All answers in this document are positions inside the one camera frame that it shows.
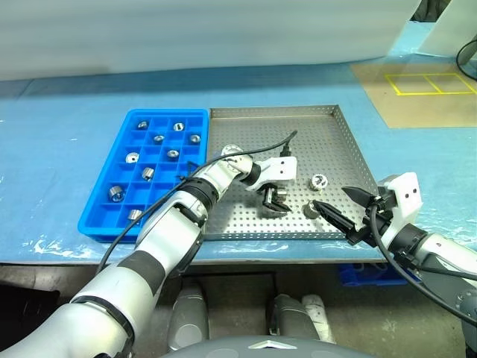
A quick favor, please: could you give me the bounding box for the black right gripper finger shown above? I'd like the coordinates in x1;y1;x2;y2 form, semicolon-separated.
311;200;356;235
341;186;376;209

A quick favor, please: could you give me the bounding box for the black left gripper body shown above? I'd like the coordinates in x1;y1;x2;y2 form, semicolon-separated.
261;183;288;205

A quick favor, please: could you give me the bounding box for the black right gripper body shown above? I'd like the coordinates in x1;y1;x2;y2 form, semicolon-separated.
345;187;397;248

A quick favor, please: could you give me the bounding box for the blue compartment tray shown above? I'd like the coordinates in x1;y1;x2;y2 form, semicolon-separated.
77;108;209;243

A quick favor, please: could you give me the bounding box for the blue plastic crate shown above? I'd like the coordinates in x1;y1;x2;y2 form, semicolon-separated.
338;263;409;287

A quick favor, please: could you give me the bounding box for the perforated metal tray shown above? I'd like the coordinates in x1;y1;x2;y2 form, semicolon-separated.
203;104;378;242

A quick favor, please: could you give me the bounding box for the white rounded shell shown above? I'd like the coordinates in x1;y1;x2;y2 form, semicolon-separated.
301;294;336;344

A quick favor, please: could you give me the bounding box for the brown floor mat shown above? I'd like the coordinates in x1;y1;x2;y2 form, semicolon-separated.
350;61;477;130

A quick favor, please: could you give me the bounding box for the grey rounded shell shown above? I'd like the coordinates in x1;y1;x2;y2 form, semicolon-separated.
167;285;209;351
268;293;318;340

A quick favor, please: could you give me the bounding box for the dark grey robot torso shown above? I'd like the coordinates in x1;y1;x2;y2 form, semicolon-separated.
159;335;358;358

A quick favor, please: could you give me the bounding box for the white backdrop screen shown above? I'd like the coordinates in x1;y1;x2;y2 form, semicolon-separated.
0;0;424;81

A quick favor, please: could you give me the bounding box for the white board panel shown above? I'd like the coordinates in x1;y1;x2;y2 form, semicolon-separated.
417;0;477;57

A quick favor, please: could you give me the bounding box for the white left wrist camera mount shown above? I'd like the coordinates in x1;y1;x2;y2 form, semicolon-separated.
244;156;298;192

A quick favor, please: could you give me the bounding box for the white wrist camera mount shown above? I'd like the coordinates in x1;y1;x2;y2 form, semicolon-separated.
376;172;424;243
244;156;298;192

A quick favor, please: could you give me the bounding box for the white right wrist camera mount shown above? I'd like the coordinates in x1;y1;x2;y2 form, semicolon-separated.
376;172;424;243

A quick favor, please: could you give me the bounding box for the black looped floor cable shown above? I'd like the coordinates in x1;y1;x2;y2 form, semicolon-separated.
456;37;477;81

